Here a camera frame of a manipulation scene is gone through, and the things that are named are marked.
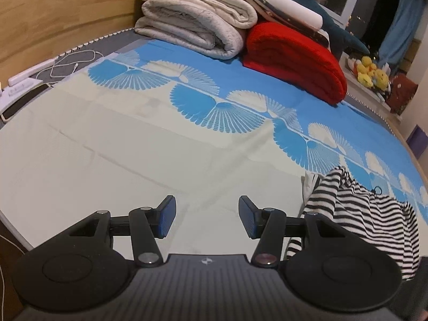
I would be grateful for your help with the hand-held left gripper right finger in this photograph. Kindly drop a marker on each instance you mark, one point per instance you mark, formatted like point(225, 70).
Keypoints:
point(245, 214)

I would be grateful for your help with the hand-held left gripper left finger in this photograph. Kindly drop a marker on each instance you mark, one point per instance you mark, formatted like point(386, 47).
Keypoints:
point(169, 215)

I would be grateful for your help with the black white striped garment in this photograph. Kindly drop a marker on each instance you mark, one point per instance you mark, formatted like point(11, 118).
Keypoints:
point(367, 217)

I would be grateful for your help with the blue white patterned bedsheet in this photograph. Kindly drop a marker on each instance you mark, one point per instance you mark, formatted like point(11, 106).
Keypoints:
point(100, 147)

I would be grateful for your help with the red folded blanket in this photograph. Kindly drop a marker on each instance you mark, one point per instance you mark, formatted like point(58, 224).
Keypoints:
point(294, 60)

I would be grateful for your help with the beige folded quilt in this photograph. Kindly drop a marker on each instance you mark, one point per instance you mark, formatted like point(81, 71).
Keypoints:
point(187, 30)

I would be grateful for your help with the purple box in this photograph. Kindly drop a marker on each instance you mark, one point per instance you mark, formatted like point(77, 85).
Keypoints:
point(418, 138)

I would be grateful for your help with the yellow plush toys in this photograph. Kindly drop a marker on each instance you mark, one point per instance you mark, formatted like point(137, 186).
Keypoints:
point(373, 73)

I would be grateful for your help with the white power strip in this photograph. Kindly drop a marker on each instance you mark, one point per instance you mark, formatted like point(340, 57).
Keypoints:
point(30, 73)

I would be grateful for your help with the dark red bag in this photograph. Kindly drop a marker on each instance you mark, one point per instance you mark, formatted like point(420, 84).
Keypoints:
point(404, 92)

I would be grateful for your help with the dark teal shark plush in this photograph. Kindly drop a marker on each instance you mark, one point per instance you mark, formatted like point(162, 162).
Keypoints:
point(337, 26)

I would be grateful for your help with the wooden headboard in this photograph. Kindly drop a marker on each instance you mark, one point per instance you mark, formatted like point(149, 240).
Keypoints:
point(60, 10)

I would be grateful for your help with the blue curtain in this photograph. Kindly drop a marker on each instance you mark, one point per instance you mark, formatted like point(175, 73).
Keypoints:
point(404, 23)

